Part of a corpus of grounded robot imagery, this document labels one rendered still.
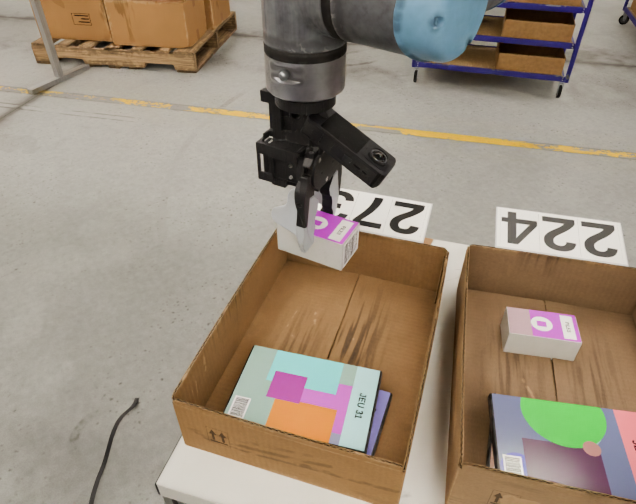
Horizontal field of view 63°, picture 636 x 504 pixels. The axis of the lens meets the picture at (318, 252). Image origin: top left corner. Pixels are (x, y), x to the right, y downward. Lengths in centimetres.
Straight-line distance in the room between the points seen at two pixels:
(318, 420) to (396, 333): 21
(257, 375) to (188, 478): 15
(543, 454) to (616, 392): 18
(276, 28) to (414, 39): 15
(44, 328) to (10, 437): 42
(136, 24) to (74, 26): 51
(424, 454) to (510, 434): 11
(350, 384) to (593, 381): 35
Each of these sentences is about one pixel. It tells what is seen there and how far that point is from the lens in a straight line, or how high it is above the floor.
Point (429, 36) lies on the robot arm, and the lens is 48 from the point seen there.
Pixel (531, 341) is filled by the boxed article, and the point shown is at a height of 79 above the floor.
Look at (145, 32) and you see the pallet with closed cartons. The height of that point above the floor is 24.
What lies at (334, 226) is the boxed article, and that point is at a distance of 70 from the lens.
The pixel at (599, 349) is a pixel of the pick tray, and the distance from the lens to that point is 90.
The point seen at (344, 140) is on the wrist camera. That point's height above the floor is 109.
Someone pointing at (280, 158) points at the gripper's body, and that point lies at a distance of 64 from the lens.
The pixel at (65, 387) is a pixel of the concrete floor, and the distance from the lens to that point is 186.
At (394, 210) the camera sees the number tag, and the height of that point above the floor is 86.
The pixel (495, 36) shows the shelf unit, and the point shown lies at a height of 34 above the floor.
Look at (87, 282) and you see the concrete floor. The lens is 219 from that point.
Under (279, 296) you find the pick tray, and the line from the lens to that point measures 87.
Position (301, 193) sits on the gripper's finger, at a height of 103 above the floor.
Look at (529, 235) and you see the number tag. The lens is 90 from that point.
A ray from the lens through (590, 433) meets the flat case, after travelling 76.
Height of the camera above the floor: 137
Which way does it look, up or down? 40 degrees down
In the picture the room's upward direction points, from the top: straight up
